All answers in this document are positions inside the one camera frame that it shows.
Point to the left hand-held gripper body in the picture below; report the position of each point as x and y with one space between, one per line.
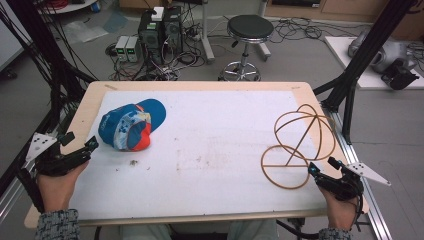
53 161

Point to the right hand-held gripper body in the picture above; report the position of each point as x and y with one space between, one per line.
346 183

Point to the wooden hoop hat stand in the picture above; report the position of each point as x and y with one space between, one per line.
301 146

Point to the blue and orange cap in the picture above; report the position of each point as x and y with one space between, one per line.
130 126

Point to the person's left hand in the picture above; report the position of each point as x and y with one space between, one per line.
58 190

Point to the person's right hand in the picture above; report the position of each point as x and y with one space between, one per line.
340 211

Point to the grey power supply unit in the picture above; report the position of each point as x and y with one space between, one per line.
121 48
133 49

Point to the black device on platform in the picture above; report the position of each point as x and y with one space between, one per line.
400 78

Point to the clear plastic sheet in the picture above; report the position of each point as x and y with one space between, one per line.
85 31

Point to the white table mat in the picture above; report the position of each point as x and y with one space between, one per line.
206 150

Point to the white floor platform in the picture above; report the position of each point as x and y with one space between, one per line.
340 53

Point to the black computer tower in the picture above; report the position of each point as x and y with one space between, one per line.
150 38
172 31

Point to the light wooden table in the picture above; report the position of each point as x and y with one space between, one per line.
200 85

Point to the grey machine housing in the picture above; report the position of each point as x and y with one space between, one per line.
388 51

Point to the white round table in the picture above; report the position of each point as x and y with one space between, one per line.
71 6

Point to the small white box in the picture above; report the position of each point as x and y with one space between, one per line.
158 13

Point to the black round stool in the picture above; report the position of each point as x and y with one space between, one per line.
250 28

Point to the grey desk leg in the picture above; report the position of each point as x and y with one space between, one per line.
207 36

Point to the aluminium rail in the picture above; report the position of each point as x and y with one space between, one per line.
363 166

